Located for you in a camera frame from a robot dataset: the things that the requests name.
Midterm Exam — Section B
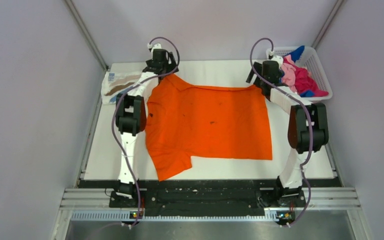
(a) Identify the aluminium frame rail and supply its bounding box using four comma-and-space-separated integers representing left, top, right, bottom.
59, 187, 362, 223

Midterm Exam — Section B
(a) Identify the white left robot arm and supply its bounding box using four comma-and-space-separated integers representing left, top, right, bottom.
111, 43, 178, 207

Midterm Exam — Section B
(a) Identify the right corner aluminium post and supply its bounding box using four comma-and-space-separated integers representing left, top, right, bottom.
311, 0, 347, 49

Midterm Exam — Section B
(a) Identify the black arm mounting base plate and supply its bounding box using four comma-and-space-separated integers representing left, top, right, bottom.
78, 178, 341, 217

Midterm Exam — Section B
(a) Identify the magenta t shirt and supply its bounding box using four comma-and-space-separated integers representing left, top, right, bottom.
295, 67, 329, 98

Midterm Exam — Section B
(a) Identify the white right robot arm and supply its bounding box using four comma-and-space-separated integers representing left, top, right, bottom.
246, 60, 329, 206

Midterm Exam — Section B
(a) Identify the corner aluminium post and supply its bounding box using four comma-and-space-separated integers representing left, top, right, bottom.
62, 0, 109, 71
311, 0, 347, 49

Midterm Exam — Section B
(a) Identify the orange t shirt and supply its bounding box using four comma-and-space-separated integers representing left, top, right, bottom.
145, 74, 273, 181

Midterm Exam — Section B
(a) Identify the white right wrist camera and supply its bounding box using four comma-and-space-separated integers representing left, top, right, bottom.
267, 50, 284, 68

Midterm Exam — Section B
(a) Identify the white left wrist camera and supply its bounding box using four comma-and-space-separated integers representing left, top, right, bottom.
147, 43, 162, 53

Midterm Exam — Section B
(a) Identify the white plastic laundry basket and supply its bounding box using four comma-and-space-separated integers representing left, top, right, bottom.
266, 45, 333, 102

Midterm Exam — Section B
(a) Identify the left corner aluminium post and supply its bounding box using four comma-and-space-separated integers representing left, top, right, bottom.
62, 0, 109, 71

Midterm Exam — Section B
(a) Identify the light pink t shirt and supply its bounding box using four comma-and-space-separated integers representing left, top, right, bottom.
280, 54, 298, 94

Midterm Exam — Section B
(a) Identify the blue t shirt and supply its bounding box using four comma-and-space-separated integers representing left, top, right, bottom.
278, 45, 315, 99

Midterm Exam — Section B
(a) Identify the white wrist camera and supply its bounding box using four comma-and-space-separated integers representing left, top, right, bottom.
147, 43, 162, 53
267, 50, 284, 68

